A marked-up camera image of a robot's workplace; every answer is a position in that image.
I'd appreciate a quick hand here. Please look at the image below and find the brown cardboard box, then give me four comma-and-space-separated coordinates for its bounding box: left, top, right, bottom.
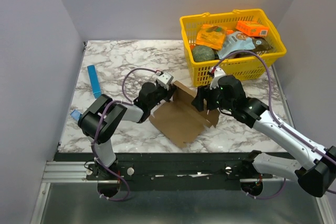
149, 81, 220, 148

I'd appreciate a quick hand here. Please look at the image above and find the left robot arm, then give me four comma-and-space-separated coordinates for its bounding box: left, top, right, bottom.
77, 82, 176, 179

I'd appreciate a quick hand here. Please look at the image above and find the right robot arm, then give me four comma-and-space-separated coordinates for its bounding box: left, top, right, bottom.
192, 75, 335, 197

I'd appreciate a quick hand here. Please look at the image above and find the orange carton box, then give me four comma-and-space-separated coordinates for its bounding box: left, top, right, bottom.
236, 20, 269, 37

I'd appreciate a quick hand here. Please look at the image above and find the yellow plastic basket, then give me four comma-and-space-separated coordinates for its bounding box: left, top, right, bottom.
180, 8, 287, 87

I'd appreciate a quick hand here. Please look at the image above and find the green round melon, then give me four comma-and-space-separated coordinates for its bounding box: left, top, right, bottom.
192, 45, 215, 62

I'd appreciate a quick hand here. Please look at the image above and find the orange snack pouch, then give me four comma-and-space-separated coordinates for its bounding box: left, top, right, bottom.
196, 24, 227, 50

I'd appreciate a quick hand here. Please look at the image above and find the light blue snack bag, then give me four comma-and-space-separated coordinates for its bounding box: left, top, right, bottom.
217, 31, 256, 59

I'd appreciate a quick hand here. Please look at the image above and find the dark brown snack bag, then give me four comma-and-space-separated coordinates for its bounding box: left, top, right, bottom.
228, 37, 274, 58

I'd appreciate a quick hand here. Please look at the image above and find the long blue bar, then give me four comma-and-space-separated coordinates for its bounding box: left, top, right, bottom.
87, 65, 101, 99

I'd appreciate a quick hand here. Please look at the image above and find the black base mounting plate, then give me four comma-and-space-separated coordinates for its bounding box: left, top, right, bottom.
54, 150, 307, 192

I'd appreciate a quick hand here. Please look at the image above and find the small blue block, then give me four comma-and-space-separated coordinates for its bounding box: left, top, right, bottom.
70, 110, 82, 122

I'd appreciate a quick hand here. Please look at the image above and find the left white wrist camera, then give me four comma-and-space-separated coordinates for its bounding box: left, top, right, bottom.
155, 71, 174, 90

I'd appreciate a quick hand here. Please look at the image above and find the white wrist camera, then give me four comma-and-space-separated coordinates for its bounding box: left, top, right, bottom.
209, 67, 226, 90
155, 71, 174, 90

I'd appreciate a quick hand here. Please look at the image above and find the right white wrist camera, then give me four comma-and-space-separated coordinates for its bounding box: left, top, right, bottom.
209, 67, 226, 90

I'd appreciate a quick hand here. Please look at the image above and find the aluminium frame rail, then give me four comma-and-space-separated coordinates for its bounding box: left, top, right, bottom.
31, 162, 335, 223

